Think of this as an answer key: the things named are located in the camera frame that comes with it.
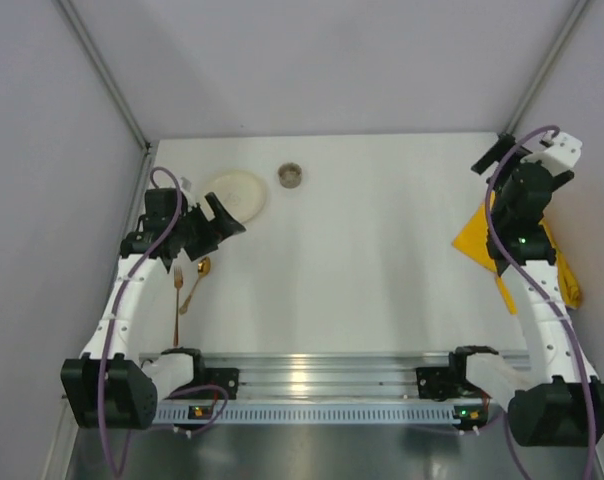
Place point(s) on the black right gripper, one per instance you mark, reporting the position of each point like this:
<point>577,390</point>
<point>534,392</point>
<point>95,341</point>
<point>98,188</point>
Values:
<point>489,157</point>

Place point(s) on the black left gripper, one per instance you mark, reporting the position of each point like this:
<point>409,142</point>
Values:
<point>202,232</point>

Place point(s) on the white round plate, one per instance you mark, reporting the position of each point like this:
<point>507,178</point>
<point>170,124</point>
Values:
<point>242,193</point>

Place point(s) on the yellow Pikachu placemat cloth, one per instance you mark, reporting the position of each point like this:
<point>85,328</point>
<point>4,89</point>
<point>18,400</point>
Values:
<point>471,241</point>

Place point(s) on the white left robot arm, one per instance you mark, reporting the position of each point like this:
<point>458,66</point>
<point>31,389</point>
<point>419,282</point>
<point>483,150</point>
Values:
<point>107,385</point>

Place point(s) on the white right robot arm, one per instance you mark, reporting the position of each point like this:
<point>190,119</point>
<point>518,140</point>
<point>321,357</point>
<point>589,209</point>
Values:
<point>560,402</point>

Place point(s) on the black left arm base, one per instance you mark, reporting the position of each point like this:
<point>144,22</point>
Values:
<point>208,371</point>

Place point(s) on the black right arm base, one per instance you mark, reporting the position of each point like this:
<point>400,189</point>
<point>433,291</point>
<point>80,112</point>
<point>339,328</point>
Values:
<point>441,383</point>

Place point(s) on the gold spoon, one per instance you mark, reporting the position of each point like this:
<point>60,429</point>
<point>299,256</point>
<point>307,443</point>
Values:
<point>204,268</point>

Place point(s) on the copper fork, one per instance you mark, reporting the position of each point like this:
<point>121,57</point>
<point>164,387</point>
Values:
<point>178,284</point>

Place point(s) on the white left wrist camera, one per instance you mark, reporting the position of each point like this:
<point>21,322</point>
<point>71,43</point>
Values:
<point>190,192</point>

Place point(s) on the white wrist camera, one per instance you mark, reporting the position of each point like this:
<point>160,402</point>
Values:
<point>561,153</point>
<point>190,192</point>

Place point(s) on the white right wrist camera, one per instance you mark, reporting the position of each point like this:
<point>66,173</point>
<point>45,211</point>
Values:
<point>561,153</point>

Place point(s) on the right aluminium frame post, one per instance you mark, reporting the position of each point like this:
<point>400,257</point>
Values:
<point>543,72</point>

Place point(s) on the aluminium frame post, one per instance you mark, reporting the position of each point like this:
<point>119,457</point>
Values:
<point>543,72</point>
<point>74,20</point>

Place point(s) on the left aluminium frame post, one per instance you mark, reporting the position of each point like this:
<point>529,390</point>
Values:
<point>74,20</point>

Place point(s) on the white slotted cable duct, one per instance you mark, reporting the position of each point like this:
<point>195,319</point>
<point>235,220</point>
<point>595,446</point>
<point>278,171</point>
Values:
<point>402,412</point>

